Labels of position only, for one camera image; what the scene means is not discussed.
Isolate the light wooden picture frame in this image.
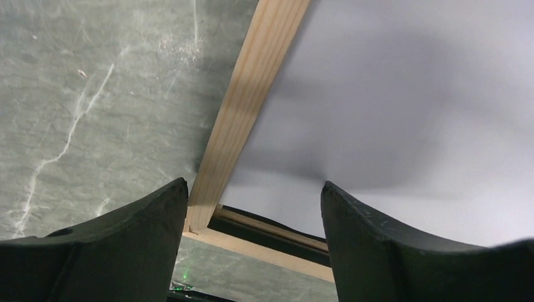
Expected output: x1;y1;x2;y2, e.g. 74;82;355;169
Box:
183;1;334;282

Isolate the photo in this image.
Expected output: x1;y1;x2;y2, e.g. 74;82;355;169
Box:
221;1;533;246

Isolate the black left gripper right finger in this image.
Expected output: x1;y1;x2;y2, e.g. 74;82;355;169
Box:
321;181;533;301

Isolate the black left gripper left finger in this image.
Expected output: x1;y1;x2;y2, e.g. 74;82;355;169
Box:
1;178;188;301

